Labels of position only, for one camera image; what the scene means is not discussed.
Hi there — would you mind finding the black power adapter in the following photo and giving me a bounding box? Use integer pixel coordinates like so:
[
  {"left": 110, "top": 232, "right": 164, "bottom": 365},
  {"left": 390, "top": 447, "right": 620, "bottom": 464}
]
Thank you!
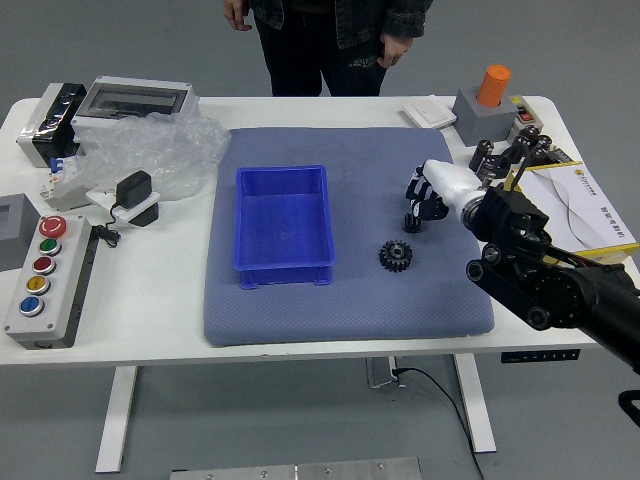
[{"left": 114, "top": 169, "right": 154, "bottom": 210}]

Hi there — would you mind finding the grey under-table control box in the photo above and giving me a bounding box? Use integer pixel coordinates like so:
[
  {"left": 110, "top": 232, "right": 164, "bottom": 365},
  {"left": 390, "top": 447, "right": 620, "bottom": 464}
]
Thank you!
[{"left": 364, "top": 357, "right": 407, "bottom": 390}]

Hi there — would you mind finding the orange cylinder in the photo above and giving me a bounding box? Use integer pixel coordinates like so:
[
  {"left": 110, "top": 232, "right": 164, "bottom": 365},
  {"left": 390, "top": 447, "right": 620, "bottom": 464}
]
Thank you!
[{"left": 475, "top": 63, "right": 513, "bottom": 107}]

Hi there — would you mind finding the white distribution box clear lid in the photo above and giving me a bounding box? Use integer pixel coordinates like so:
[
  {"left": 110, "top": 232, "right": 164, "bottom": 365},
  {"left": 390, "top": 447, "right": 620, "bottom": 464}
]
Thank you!
[{"left": 71, "top": 75, "right": 200, "bottom": 132}]

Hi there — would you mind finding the grey block holder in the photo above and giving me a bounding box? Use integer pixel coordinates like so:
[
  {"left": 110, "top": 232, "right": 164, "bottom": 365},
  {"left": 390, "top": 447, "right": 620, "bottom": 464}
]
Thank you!
[{"left": 452, "top": 87, "right": 519, "bottom": 148}]

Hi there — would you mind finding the blue plastic box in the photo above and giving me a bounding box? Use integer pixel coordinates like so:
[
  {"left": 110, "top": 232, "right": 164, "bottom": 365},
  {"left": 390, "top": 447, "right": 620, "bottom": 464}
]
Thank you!
[{"left": 234, "top": 164, "right": 336, "bottom": 291}]

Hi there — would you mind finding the grey black enclosure box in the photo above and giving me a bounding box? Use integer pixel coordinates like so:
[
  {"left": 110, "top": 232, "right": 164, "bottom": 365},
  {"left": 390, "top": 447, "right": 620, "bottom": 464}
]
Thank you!
[{"left": 15, "top": 82, "right": 89, "bottom": 169}]

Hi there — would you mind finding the black power cord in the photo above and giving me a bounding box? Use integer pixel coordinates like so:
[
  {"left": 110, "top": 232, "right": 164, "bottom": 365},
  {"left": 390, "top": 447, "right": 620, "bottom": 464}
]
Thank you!
[{"left": 392, "top": 367, "right": 486, "bottom": 480}]

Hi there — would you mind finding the clear plastic bag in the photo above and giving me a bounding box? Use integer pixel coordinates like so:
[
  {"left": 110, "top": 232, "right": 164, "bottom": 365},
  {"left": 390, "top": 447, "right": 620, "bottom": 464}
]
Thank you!
[{"left": 74, "top": 112, "right": 232, "bottom": 204}]

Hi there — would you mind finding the grey switch box red button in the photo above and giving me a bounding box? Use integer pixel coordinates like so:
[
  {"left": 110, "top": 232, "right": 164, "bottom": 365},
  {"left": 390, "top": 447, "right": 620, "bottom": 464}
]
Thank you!
[{"left": 507, "top": 95, "right": 539, "bottom": 144}]

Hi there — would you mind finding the yellow white cardboard box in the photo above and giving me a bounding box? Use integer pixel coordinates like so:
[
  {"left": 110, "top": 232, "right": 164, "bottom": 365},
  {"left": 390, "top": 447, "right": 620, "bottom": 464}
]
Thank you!
[{"left": 504, "top": 160, "right": 640, "bottom": 266}]

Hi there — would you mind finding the black adapter cord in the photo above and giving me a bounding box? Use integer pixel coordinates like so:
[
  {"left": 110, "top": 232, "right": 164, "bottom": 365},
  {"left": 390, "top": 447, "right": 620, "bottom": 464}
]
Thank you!
[{"left": 92, "top": 199, "right": 124, "bottom": 249}]

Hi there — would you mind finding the grey square block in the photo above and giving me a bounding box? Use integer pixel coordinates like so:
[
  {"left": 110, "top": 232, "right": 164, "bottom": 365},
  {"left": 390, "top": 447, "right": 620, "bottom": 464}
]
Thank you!
[{"left": 0, "top": 192, "right": 42, "bottom": 274}]

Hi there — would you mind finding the grey push button station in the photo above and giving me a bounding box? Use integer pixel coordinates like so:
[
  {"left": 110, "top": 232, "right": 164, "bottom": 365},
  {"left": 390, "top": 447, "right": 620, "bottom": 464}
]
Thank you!
[{"left": 2, "top": 214, "right": 96, "bottom": 351}]

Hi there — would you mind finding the person's right hand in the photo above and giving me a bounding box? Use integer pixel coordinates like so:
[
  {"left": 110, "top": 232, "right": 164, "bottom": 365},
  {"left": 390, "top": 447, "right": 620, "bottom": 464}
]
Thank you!
[{"left": 223, "top": 0, "right": 254, "bottom": 31}]

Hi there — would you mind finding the white circuit breaker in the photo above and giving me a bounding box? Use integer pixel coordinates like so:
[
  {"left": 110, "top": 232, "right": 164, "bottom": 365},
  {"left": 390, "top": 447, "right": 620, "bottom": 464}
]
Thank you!
[{"left": 38, "top": 154, "right": 96, "bottom": 214}]

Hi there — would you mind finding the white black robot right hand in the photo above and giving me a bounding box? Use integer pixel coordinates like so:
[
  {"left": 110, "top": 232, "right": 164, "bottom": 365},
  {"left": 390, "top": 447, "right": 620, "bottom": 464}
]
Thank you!
[{"left": 403, "top": 158, "right": 485, "bottom": 226}]

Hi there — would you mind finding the white table leg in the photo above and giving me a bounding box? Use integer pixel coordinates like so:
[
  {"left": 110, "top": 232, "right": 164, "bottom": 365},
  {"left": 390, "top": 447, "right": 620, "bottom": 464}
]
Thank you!
[
  {"left": 452, "top": 353, "right": 498, "bottom": 454},
  {"left": 94, "top": 366, "right": 139, "bottom": 475}
]

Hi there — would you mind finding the blue-grey foam mat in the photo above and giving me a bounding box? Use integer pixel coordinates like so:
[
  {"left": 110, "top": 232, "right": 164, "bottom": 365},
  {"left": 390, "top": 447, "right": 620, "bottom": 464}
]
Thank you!
[{"left": 202, "top": 127, "right": 496, "bottom": 349}]

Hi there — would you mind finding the black table control panel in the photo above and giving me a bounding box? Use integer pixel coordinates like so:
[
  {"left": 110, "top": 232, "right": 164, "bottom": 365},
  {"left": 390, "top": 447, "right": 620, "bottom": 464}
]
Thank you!
[{"left": 500, "top": 348, "right": 582, "bottom": 365}]

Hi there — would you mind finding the big black gear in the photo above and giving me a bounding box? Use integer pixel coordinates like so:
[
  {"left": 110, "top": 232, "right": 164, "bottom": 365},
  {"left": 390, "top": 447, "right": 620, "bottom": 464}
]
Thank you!
[{"left": 378, "top": 238, "right": 414, "bottom": 274}]

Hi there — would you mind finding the white wall switch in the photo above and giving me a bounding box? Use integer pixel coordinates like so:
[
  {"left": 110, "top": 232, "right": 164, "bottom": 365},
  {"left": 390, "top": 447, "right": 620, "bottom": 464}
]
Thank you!
[{"left": 401, "top": 96, "right": 458, "bottom": 130}]

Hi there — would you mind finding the person's left hand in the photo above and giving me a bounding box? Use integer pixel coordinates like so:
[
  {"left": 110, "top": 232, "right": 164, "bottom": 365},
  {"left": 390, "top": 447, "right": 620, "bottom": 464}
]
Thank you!
[{"left": 378, "top": 34, "right": 411, "bottom": 69}]

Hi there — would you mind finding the person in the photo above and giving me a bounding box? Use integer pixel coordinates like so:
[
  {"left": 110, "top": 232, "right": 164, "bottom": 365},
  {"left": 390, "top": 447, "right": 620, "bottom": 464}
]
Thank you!
[{"left": 222, "top": 0, "right": 434, "bottom": 97}]

